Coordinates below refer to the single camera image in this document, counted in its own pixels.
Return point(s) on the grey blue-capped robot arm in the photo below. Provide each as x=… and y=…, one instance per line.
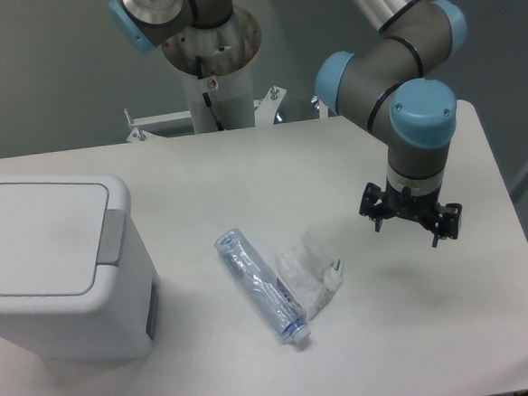
x=386, y=91

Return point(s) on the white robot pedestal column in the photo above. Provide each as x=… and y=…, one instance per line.
x=216, y=63

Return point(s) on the white push-button trash can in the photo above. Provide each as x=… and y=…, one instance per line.
x=76, y=280

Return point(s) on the crushed clear plastic bottle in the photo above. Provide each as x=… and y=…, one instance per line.
x=269, y=294

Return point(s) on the white pedestal base frame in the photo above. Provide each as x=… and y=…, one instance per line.
x=211, y=116

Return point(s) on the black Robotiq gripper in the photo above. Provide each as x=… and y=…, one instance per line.
x=444, y=221

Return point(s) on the crumpled clear plastic wrapper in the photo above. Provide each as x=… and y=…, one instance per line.
x=312, y=276

